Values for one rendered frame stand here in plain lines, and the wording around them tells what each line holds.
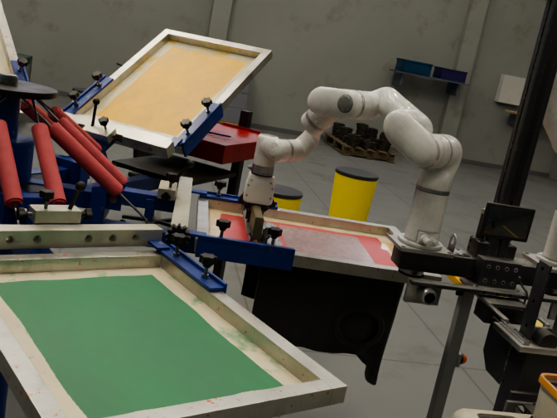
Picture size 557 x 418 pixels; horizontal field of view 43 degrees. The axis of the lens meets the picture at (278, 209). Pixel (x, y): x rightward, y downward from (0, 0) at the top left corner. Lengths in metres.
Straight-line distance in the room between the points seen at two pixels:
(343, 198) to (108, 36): 7.19
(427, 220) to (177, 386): 0.91
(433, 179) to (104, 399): 1.09
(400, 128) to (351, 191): 4.20
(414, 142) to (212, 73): 1.55
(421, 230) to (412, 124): 0.29
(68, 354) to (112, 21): 11.18
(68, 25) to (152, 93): 9.38
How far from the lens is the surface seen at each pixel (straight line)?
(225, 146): 3.26
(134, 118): 3.07
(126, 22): 12.47
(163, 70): 3.36
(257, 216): 2.28
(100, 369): 1.43
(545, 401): 1.67
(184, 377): 1.43
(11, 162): 2.17
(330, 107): 2.10
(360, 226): 2.78
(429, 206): 1.99
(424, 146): 1.90
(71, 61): 12.57
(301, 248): 2.40
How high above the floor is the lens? 1.62
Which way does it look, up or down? 13 degrees down
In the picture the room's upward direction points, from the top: 11 degrees clockwise
